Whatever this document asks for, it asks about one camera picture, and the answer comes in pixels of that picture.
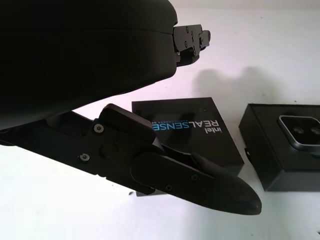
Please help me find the black RealSense box lid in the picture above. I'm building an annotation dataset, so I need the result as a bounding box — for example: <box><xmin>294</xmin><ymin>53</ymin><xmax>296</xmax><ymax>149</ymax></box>
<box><xmin>131</xmin><ymin>96</ymin><xmax>245</xmax><ymax>199</ymax></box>

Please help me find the black camera box base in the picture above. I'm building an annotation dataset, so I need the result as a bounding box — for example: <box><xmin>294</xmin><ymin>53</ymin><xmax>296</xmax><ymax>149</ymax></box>
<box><xmin>238</xmin><ymin>103</ymin><xmax>320</xmax><ymax>193</ymax></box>

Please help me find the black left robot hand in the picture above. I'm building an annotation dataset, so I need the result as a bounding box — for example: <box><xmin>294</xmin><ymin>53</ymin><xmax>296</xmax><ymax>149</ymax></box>
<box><xmin>0</xmin><ymin>0</ymin><xmax>263</xmax><ymax>216</ymax></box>

